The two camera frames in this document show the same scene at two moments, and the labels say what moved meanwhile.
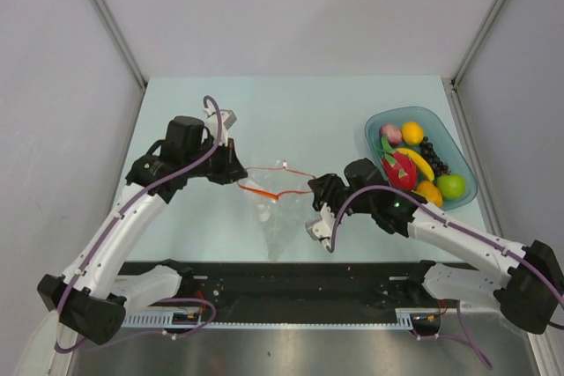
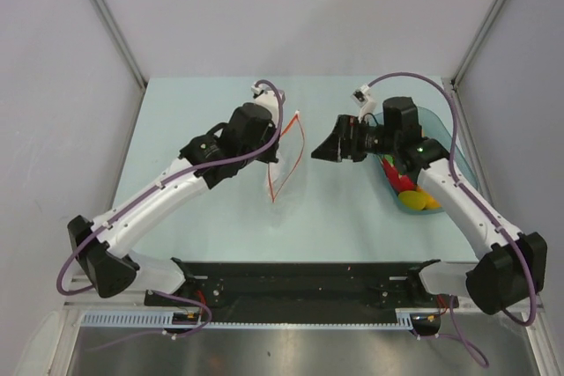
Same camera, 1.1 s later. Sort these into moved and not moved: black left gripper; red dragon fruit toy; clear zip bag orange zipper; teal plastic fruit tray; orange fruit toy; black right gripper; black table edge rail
Moved: black left gripper; clear zip bag orange zipper; black right gripper
Not moved: black table edge rail; orange fruit toy; teal plastic fruit tray; red dragon fruit toy
